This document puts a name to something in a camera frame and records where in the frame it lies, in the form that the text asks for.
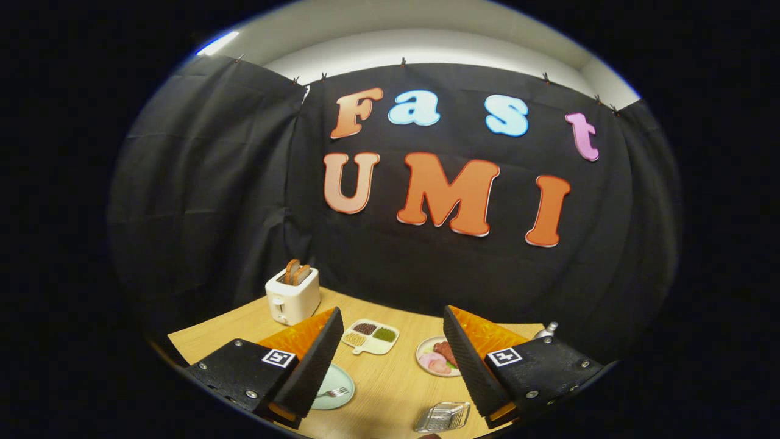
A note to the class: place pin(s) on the green label metal bottle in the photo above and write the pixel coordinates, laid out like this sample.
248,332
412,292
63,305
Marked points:
547,330

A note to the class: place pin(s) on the white divided dish with beans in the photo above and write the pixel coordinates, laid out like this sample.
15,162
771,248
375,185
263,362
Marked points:
373,346

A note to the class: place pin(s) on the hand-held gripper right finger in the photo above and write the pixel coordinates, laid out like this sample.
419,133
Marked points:
469,360

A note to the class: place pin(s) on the beige round plate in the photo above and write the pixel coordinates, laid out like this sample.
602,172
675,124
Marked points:
424,349

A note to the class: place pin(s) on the brown steak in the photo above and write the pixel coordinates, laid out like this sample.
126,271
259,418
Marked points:
445,352

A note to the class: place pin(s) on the light blue round plate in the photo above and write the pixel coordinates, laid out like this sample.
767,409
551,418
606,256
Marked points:
336,378

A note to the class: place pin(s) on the silver fork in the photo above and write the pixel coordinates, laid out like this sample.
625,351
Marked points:
335,392

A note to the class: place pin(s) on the white toaster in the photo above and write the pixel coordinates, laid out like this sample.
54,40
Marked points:
295,302

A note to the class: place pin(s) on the pink ham slice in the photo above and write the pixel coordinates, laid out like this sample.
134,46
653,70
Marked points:
440,367
426,360

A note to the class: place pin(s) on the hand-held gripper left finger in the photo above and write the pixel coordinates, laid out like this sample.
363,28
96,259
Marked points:
317,360

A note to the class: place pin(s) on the brown toast slice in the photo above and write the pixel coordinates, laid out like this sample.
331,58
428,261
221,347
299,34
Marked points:
292,269
301,274

